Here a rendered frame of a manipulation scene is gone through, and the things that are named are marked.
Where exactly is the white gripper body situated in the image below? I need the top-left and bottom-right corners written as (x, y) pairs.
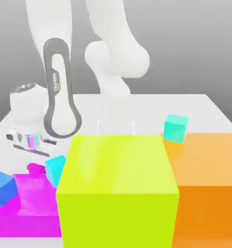
top-left (11, 142), bottom-right (53, 167)

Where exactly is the small magenta cube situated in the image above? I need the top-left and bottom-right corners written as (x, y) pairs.
top-left (27, 163), bottom-right (46, 175)

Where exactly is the small cyan cube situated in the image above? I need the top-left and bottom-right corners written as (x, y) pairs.
top-left (45, 155), bottom-right (66, 188)

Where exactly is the small blue cube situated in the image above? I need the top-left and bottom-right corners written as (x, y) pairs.
top-left (0, 171), bottom-right (19, 207)

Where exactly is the small turquoise cube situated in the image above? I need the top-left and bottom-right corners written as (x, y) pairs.
top-left (163, 114), bottom-right (189, 144)

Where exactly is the large magenta box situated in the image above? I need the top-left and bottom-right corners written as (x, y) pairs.
top-left (0, 173), bottom-right (62, 238)

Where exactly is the large yellow-green box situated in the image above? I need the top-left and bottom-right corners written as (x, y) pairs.
top-left (56, 134), bottom-right (180, 248)

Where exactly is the large orange box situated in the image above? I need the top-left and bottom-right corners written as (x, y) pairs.
top-left (159, 132), bottom-right (232, 248)

